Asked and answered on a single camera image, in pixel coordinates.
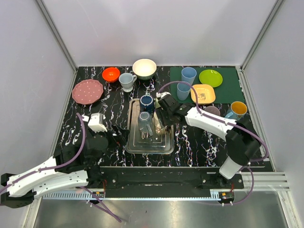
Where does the cream white mug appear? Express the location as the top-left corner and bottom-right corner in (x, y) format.
(153, 111), (166, 134)

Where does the lilac purple mug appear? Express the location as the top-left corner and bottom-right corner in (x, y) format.
(204, 105), (220, 116)

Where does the blue butterfly mug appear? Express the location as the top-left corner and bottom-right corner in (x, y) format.
(225, 101), (247, 120)

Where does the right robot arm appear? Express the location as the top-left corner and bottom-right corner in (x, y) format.
(156, 92), (261, 188)

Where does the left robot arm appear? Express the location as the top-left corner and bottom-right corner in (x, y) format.
(0, 125), (130, 209)

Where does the dark blue mug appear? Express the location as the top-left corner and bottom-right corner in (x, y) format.
(140, 95), (154, 114)

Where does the grey blue mug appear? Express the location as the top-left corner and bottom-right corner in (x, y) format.
(138, 112), (153, 139)

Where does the silver metal tray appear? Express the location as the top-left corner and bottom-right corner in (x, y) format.
(125, 98), (174, 154)

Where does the blue plastic tumbler front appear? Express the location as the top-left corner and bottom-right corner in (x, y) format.
(177, 82), (191, 101)

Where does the blue plastic tumbler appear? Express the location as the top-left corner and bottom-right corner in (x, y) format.
(177, 82), (191, 101)
(181, 67), (197, 85)

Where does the yellow square plate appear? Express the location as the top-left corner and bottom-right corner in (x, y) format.
(193, 84), (216, 105)

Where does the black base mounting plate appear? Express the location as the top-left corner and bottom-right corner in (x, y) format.
(86, 167), (244, 199)

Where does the blue plastic tumbler rear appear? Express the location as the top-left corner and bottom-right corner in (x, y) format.
(181, 67), (197, 85)

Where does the large white bowl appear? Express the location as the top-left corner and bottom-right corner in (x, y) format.
(132, 59), (157, 80)

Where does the light blue footed cup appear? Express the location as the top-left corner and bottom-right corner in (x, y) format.
(119, 73), (137, 93)

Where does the lime green plate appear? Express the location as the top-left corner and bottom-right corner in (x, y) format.
(199, 69), (223, 88)

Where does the pink dotted plate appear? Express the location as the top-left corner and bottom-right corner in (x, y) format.
(72, 79), (104, 105)

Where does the orange red bowl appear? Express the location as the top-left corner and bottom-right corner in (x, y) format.
(102, 67), (120, 83)

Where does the dark green mat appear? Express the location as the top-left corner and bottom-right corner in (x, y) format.
(170, 66), (245, 104)

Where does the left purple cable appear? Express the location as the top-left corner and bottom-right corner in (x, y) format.
(0, 113), (123, 223)

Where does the grey slotted cable duct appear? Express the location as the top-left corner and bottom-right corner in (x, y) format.
(43, 190), (223, 201)

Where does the left aluminium frame post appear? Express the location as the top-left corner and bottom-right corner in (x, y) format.
(33, 0), (78, 72)

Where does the aluminium frame post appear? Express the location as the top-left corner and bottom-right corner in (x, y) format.
(33, 0), (78, 72)
(240, 0), (285, 71)

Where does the right aluminium frame post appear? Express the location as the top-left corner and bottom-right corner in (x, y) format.
(240, 0), (285, 71)

